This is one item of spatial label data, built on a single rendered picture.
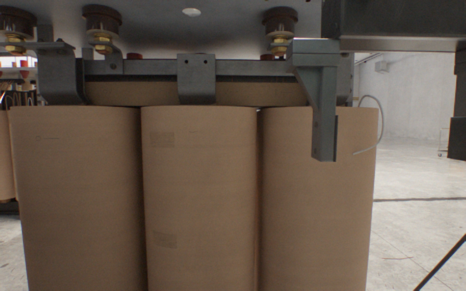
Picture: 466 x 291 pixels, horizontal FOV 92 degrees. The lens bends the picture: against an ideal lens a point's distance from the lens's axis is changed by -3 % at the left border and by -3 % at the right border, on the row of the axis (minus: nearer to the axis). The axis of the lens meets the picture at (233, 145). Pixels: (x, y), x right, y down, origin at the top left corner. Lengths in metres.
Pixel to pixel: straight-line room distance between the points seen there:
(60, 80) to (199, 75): 0.44
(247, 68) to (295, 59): 0.63
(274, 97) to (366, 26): 0.68
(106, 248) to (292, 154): 0.69
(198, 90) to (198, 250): 0.52
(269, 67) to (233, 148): 0.31
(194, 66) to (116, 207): 0.53
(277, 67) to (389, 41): 0.63
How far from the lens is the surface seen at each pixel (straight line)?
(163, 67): 0.86
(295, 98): 0.90
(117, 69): 0.90
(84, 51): 1.29
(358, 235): 0.94
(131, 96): 0.92
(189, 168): 0.74
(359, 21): 0.22
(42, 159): 0.93
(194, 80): 0.78
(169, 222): 0.81
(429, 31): 0.25
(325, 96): 0.21
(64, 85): 0.92
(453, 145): 0.30
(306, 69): 0.22
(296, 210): 0.82
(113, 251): 0.95
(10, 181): 3.44
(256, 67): 0.84
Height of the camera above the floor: 1.02
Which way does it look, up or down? 6 degrees down
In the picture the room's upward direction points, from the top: straight up
